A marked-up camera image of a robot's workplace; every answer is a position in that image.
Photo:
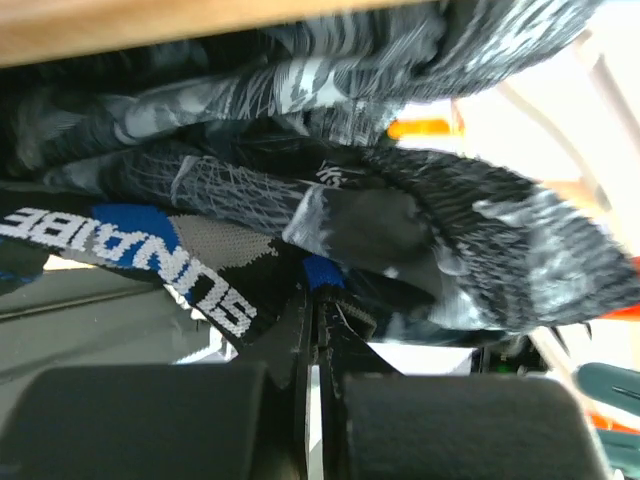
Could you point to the orange clothes peg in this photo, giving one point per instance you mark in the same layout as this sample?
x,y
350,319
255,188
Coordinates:
x,y
434,133

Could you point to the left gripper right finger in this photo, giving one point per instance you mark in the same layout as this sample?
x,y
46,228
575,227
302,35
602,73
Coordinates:
x,y
380,424

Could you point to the white round clip hanger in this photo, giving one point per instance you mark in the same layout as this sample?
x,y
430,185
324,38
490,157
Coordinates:
x,y
572,123

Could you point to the dark patterned garment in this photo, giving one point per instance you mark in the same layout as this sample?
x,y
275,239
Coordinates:
x,y
224,166

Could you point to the black blue sock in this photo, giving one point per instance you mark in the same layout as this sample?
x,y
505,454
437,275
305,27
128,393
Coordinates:
x,y
367,250

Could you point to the wooden hanging rack frame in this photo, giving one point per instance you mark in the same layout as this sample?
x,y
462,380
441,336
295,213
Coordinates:
x,y
33,31

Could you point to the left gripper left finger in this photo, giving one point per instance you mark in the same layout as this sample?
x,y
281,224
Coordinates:
x,y
244,419

